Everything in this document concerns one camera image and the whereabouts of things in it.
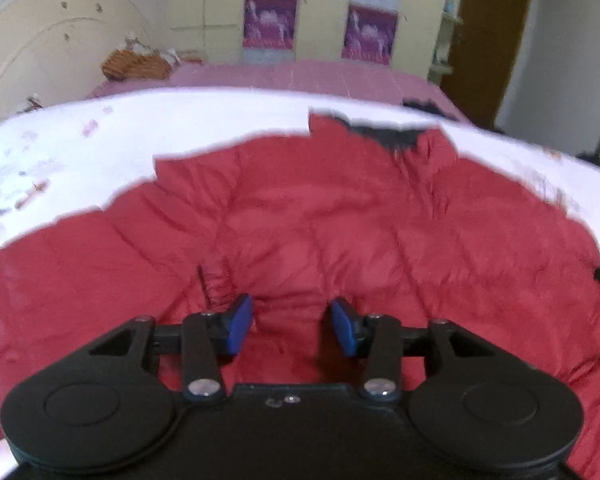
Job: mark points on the white floral bed sheet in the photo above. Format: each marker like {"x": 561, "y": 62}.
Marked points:
{"x": 80, "y": 160}

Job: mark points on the cream open shelf unit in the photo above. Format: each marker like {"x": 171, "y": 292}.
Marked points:
{"x": 447, "y": 20}

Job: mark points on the pink bed sheet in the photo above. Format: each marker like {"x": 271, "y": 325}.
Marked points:
{"x": 300, "y": 79}

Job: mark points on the red puffer jacket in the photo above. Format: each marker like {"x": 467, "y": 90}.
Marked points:
{"x": 305, "y": 220}

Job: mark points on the cream wardrobe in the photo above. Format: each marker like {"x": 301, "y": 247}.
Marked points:
{"x": 320, "y": 20}

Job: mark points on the purple wall poster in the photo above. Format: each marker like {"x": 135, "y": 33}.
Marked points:
{"x": 372, "y": 20}
{"x": 271, "y": 15}

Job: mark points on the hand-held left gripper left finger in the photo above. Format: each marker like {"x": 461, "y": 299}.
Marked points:
{"x": 241, "y": 324}

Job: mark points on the cream wooden headboard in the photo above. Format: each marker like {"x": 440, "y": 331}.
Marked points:
{"x": 45, "y": 45}

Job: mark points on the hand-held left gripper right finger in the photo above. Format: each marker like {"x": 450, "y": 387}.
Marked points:
{"x": 344, "y": 327}

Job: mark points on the brown wooden door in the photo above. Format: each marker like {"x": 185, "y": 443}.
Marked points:
{"x": 487, "y": 40}

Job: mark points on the black cloth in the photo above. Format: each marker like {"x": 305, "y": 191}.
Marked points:
{"x": 425, "y": 108}

